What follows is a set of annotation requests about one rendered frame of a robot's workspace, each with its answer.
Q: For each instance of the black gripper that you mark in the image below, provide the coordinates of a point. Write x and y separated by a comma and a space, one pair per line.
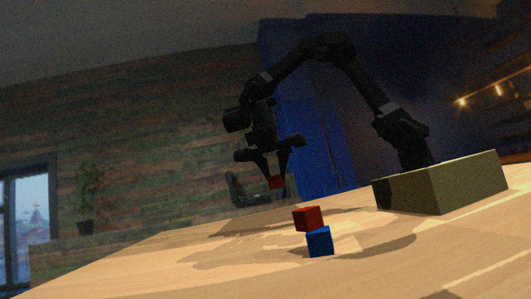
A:
284, 149

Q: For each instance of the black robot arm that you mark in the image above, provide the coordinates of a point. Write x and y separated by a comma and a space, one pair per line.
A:
391, 122

